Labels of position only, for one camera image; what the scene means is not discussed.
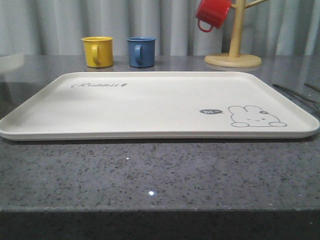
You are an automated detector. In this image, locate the cream rabbit serving tray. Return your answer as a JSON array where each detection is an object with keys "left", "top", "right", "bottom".
[{"left": 0, "top": 71, "right": 320, "bottom": 141}]

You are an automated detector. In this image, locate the silver metal chopstick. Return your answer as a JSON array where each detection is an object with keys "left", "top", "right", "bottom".
[{"left": 304, "top": 83, "right": 320, "bottom": 92}]

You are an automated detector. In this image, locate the white round plate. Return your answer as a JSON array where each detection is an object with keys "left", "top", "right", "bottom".
[{"left": 0, "top": 53, "right": 25, "bottom": 75}]

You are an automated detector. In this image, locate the blue enamel mug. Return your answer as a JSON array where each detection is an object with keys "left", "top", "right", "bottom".
[{"left": 127, "top": 36, "right": 156, "bottom": 68}]

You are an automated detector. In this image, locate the wooden mug tree stand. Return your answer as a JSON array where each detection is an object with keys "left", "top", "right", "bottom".
[{"left": 204, "top": 0, "right": 265, "bottom": 68}]

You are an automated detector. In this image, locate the grey pleated curtain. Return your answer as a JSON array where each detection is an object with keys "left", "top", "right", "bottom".
[{"left": 0, "top": 0, "right": 320, "bottom": 57}]

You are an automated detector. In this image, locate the red enamel mug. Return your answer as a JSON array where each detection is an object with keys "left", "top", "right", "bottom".
[{"left": 195, "top": 0, "right": 232, "bottom": 33}]

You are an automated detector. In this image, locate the yellow enamel mug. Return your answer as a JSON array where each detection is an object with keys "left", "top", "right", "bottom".
[{"left": 81, "top": 36, "right": 114, "bottom": 68}]

